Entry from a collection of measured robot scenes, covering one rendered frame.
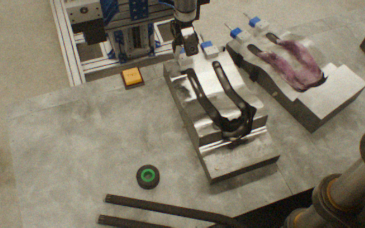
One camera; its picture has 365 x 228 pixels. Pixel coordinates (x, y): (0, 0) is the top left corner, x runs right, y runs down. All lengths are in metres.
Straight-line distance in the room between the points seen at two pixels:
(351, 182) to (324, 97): 0.74
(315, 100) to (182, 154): 0.52
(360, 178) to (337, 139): 0.80
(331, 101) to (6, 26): 2.32
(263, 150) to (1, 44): 2.12
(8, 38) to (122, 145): 1.75
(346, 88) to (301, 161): 0.32
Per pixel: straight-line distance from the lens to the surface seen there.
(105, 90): 1.56
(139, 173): 1.33
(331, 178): 0.90
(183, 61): 1.48
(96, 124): 1.48
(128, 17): 1.88
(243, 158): 1.35
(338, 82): 1.56
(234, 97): 1.43
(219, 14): 2.98
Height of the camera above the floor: 2.07
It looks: 59 degrees down
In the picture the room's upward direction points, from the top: 3 degrees clockwise
